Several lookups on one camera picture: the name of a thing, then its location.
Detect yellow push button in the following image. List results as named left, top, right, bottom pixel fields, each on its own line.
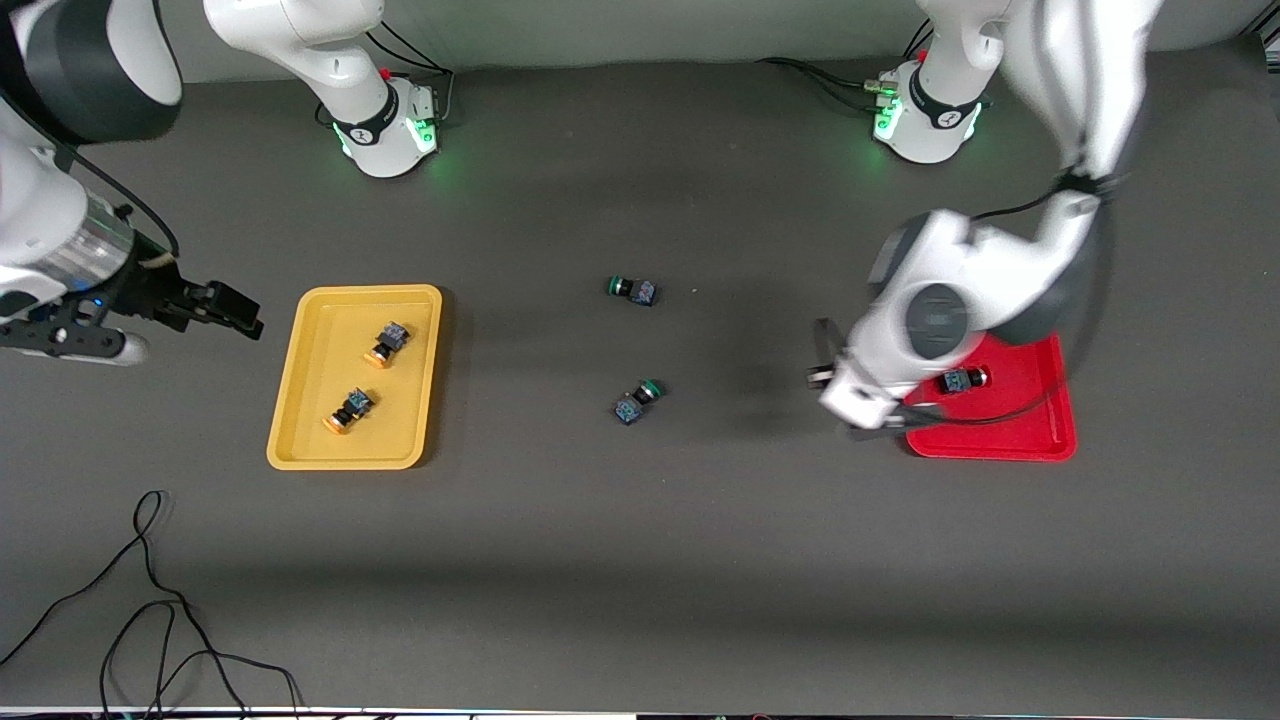
left=322, top=387, right=375, bottom=435
left=363, top=320, right=412, bottom=370

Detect yellow plastic tray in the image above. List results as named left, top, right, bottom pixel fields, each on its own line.
left=266, top=284, right=444, bottom=471

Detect red plastic tray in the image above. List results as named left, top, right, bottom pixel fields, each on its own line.
left=905, top=330, right=1079, bottom=463

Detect black cable along right arm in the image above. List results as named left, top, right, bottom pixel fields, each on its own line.
left=65, top=150, right=181, bottom=261

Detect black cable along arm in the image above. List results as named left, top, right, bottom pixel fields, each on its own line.
left=65, top=150, right=181, bottom=261
left=900, top=175, right=1121, bottom=426

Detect loose thin black cable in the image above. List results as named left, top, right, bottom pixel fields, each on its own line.
left=0, top=489, right=304, bottom=720

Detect black left arm base cables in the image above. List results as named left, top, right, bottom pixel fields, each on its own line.
left=755, top=20, right=936, bottom=111

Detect black arm base cables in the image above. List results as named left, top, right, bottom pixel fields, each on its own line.
left=755, top=20, right=936, bottom=111
left=315, top=15, right=456, bottom=131

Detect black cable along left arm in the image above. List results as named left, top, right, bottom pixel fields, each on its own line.
left=900, top=175, right=1121, bottom=426

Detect black right arm base cables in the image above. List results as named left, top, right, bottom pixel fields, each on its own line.
left=315, top=15, right=456, bottom=131

